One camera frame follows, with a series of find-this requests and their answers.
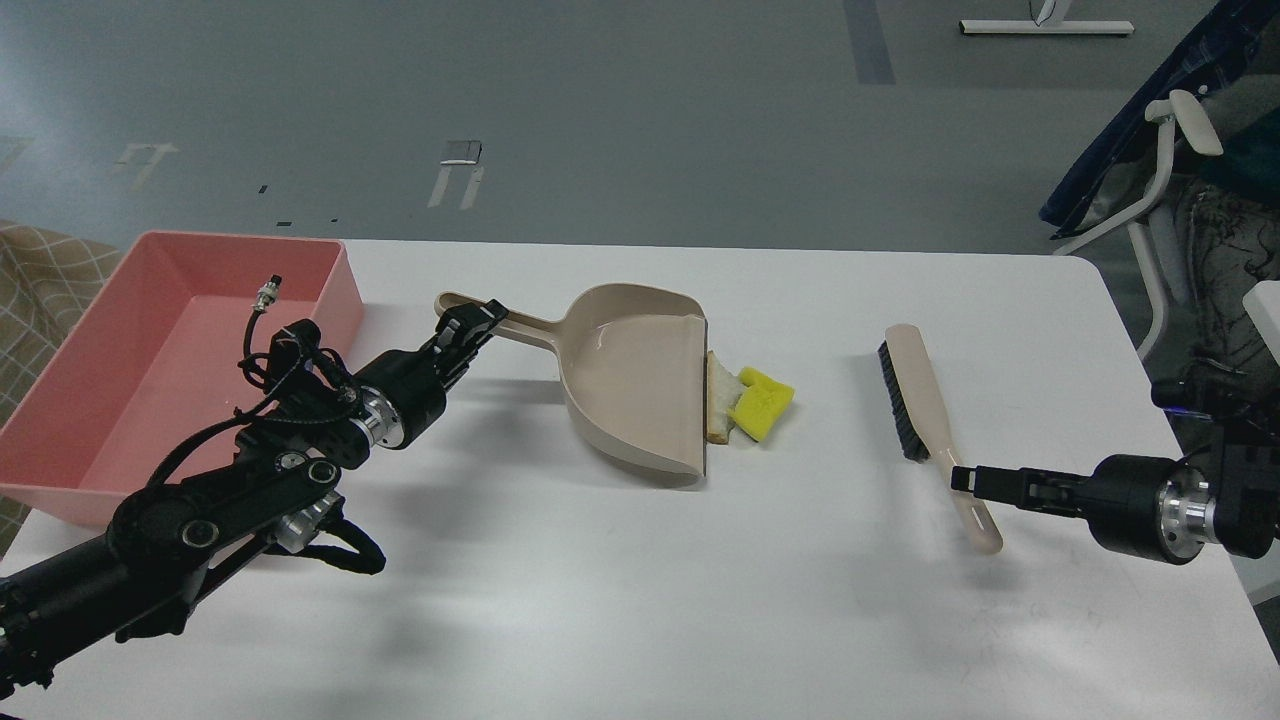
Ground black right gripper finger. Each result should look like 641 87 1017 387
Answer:
975 486 1087 519
950 465 1091 496

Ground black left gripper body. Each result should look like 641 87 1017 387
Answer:
355 345 445 450

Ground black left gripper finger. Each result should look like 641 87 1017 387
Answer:
435 300 506 351
435 305 509 392

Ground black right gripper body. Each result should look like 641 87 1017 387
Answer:
1085 455 1216 566

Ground beige hand brush black bristles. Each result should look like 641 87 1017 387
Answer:
877 323 1004 556

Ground beige plastic dustpan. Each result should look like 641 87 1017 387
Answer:
493 283 708 480

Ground slice of bread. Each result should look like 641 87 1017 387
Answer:
705 350 742 445

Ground yellow green sponge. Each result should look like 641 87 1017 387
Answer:
727 366 796 443

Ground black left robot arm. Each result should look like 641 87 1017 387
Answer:
1 275 509 697

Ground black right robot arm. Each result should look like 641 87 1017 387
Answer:
950 370 1279 566

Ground pink plastic bin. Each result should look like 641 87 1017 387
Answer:
1 231 364 528

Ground seated person in teal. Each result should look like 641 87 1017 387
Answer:
1181 111 1279 377

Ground white office chair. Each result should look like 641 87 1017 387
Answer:
1039 1 1277 357

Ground beige checkered cloth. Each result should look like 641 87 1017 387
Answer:
0 219 125 556

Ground white desk base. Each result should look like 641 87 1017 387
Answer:
957 1 1135 38

